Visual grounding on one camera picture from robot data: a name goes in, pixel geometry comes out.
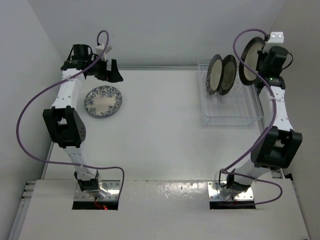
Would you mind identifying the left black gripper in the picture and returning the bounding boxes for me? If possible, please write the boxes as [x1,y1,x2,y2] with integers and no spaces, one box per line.
[86,55,123,83]

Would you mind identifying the right black base cable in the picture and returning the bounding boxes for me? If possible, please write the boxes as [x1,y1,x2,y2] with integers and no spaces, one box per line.
[218,169,230,195]

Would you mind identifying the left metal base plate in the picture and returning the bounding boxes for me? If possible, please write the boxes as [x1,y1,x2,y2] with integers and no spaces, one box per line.
[73,180,121,202]

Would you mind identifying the striped dark rim plate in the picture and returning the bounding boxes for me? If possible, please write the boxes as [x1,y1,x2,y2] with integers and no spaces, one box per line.
[218,54,237,96]

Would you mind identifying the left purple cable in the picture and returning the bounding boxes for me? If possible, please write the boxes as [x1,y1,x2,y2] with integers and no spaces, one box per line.
[15,30,125,198]

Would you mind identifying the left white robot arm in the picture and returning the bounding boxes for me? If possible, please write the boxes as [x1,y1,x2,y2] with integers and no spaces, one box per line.
[42,43,123,199]

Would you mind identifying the purple cable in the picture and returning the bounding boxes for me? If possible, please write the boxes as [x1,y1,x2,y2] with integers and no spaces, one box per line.
[15,30,125,198]
[219,28,284,205]

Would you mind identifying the white wire dish rack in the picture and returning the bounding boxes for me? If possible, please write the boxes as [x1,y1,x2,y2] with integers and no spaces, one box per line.
[197,58,264,128]

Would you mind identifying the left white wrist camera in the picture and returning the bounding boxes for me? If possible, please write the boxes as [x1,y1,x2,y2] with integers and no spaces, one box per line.
[95,43,112,57]

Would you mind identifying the metal base plate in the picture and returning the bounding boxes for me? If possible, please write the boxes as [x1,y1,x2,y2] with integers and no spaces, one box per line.
[73,180,121,202]
[207,180,254,202]

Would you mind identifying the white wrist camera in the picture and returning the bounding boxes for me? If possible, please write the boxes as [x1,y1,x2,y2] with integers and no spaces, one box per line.
[263,31,284,52]
[95,43,112,57]

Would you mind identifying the silver rim plate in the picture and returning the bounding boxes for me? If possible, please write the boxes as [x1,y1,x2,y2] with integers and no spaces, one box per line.
[206,54,223,95]
[238,37,265,86]

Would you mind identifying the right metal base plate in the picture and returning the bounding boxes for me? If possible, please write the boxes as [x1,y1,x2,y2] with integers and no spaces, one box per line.
[207,180,254,202]

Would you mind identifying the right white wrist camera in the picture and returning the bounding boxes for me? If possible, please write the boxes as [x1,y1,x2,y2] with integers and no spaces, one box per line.
[263,31,284,52]

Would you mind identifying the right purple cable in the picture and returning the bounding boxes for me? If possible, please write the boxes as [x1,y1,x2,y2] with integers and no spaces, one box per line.
[219,28,284,205]

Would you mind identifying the blue floral plate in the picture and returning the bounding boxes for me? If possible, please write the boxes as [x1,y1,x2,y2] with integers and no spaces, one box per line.
[84,85,123,118]

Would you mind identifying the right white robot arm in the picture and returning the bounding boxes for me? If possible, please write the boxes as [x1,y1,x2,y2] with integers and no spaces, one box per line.
[225,46,303,193]

